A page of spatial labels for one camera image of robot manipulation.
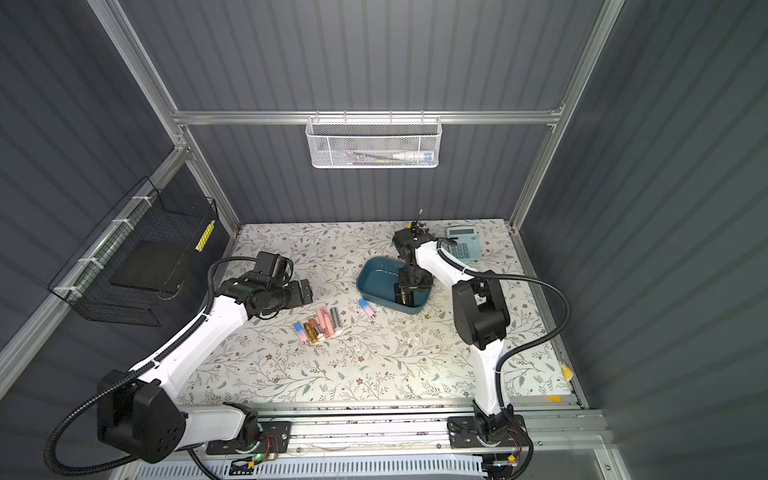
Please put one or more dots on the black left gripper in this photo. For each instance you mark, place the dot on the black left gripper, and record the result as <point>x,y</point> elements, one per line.
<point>299,292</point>

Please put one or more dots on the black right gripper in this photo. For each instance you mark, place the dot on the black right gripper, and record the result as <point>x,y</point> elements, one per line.
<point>413,284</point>

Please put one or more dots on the pink lip gloss tube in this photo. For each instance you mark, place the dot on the pink lip gloss tube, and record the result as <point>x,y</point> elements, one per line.
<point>321,321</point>

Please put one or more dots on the silver lipstick tube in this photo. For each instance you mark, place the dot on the silver lipstick tube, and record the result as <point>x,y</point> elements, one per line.
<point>335,317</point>

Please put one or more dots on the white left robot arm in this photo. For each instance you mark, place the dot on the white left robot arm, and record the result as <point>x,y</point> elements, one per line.
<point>142,418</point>

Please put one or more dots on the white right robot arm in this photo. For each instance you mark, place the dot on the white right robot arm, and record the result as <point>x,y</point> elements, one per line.
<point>480,316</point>

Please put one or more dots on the teal plastic storage box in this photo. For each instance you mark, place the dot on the teal plastic storage box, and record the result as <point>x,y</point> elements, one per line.
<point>377,282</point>

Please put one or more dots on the blue pink lipstick left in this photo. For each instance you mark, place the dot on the blue pink lipstick left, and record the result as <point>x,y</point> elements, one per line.
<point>301,333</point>

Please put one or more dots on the blue pink lipstick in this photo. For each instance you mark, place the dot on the blue pink lipstick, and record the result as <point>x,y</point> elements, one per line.
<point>366,308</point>
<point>301,333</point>

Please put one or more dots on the blue pink lipstick right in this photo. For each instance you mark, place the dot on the blue pink lipstick right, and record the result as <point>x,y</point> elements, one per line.
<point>366,308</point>

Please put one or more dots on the orange clear cap lipstick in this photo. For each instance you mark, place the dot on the orange clear cap lipstick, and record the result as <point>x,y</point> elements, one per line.
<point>317,329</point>

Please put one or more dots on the gold glitter lipstick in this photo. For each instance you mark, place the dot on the gold glitter lipstick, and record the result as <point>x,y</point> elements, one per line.
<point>311,333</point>

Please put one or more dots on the pink pen holder cup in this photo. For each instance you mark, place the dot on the pink pen holder cup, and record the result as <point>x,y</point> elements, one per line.
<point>417,227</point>

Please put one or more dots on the light blue calculator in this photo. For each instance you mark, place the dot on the light blue calculator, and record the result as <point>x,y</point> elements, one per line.
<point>465,244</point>

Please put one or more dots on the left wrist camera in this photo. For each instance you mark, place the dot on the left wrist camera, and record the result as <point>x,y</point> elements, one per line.
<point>274,267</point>

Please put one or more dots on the black wire wall basket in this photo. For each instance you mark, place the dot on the black wire wall basket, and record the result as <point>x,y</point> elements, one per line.
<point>148,268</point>

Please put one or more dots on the white wire mesh basket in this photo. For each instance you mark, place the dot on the white wire mesh basket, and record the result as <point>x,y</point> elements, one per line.
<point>372,143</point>

